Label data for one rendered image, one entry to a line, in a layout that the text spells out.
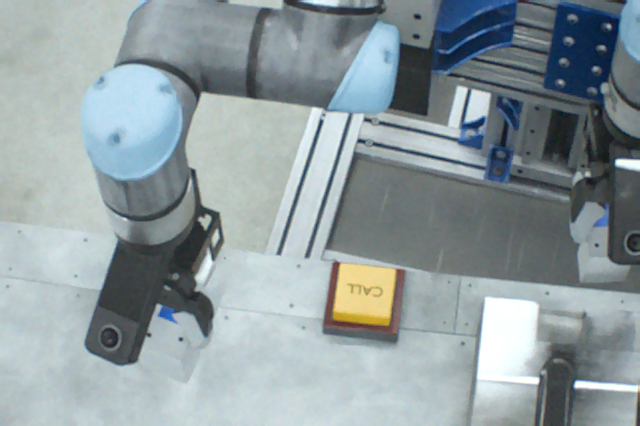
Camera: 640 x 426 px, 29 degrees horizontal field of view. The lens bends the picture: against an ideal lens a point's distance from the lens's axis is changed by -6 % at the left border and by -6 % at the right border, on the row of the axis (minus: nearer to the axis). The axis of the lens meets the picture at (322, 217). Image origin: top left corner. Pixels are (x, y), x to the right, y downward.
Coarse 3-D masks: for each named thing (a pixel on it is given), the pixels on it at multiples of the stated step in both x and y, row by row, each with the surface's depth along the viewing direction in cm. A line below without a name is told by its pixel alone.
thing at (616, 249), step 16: (624, 160) 113; (624, 176) 113; (608, 192) 115; (624, 192) 113; (624, 208) 113; (608, 224) 115; (624, 224) 113; (608, 240) 115; (624, 240) 113; (608, 256) 115; (624, 256) 113
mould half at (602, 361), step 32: (512, 320) 130; (608, 320) 130; (480, 352) 128; (512, 352) 128; (544, 352) 128; (576, 352) 128; (608, 352) 128; (480, 384) 127; (512, 384) 127; (576, 384) 126; (608, 384) 126; (480, 416) 125; (512, 416) 125; (576, 416) 125; (608, 416) 125
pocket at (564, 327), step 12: (540, 312) 132; (552, 312) 132; (564, 312) 132; (576, 312) 132; (540, 324) 133; (552, 324) 133; (564, 324) 133; (576, 324) 133; (540, 336) 132; (552, 336) 132; (564, 336) 132; (576, 336) 132
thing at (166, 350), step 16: (208, 256) 129; (208, 272) 128; (160, 320) 123; (160, 336) 122; (176, 336) 122; (144, 352) 122; (160, 352) 121; (176, 352) 121; (192, 352) 123; (160, 368) 124; (176, 368) 122; (192, 368) 125
